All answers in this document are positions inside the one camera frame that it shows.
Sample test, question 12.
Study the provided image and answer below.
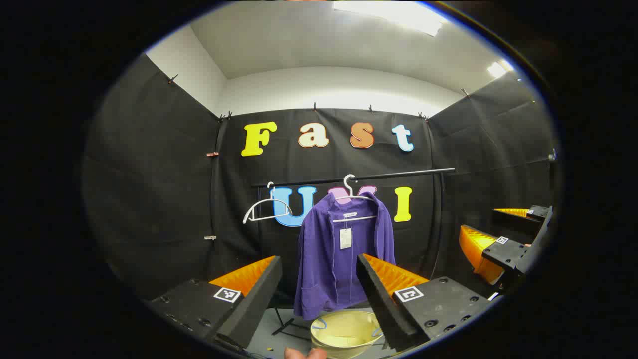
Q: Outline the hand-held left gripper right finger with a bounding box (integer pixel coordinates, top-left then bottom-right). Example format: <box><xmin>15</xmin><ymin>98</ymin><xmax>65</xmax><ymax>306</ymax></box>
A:
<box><xmin>356</xmin><ymin>253</ymin><xmax>493</xmax><ymax>353</ymax></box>

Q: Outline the black clothes rack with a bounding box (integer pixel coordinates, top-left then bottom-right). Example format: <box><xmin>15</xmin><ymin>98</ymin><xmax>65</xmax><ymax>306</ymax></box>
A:
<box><xmin>252</xmin><ymin>168</ymin><xmax>456</xmax><ymax>341</ymax></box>

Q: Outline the cream round laundry hamper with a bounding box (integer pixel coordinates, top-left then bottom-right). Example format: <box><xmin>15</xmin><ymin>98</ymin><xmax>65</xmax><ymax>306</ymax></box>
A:
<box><xmin>310</xmin><ymin>310</ymin><xmax>385</xmax><ymax>359</ymax></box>

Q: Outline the white clothes hanger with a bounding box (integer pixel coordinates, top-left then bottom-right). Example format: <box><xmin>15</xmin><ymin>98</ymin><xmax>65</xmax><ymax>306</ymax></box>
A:
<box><xmin>331</xmin><ymin>174</ymin><xmax>379</xmax><ymax>223</ymax></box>
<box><xmin>243</xmin><ymin>182</ymin><xmax>293</xmax><ymax>224</ymax></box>

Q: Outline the ceiling light panel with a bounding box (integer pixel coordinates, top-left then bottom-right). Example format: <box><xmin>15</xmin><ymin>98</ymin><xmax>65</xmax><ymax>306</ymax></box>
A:
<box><xmin>487</xmin><ymin>59</ymin><xmax>514</xmax><ymax>79</ymax></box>
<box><xmin>333</xmin><ymin>0</ymin><xmax>444</xmax><ymax>38</ymax></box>

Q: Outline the purple jacket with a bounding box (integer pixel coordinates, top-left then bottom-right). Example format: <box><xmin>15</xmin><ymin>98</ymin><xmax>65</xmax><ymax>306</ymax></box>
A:
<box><xmin>293</xmin><ymin>192</ymin><xmax>397</xmax><ymax>321</ymax></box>

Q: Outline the black backdrop cloth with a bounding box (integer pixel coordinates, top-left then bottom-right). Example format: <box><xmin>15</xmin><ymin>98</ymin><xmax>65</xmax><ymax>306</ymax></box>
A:
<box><xmin>82</xmin><ymin>52</ymin><xmax>559</xmax><ymax>320</ymax></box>

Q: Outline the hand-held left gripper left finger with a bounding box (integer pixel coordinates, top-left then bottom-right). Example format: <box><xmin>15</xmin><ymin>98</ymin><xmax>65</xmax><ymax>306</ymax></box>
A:
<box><xmin>147</xmin><ymin>255</ymin><xmax>283</xmax><ymax>351</ymax></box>

